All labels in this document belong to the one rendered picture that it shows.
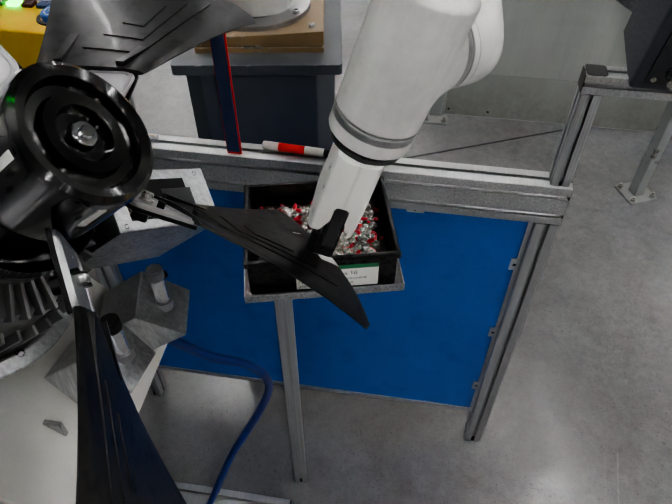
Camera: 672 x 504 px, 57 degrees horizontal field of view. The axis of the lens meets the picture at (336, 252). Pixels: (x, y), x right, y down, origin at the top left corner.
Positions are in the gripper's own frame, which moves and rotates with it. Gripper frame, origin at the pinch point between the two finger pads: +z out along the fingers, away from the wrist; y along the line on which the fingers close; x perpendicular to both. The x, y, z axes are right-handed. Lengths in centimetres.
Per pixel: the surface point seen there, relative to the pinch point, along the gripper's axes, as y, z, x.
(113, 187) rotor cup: 16.9, -15.3, -18.3
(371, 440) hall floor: -26, 93, 36
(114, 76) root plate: 2.4, -14.0, -24.0
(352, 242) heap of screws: -13.5, 12.8, 5.8
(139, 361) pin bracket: 16.4, 9.7, -14.8
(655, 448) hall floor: -35, 71, 105
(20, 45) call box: -26, 9, -49
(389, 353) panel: -32, 61, 28
